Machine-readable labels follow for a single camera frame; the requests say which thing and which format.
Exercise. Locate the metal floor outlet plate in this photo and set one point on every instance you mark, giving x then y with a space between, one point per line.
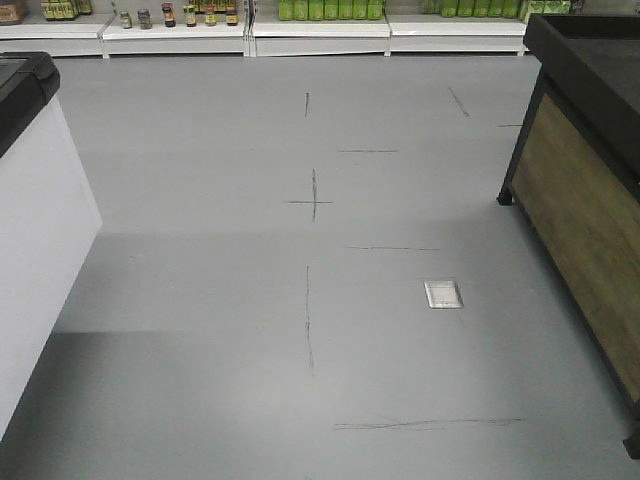
443 294

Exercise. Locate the black wooden produce display stand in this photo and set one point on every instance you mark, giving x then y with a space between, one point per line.
574 174

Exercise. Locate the white chest freezer black lid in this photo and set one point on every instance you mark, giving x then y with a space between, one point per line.
49 216

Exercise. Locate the white store shelving unit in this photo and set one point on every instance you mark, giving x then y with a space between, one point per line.
118 28

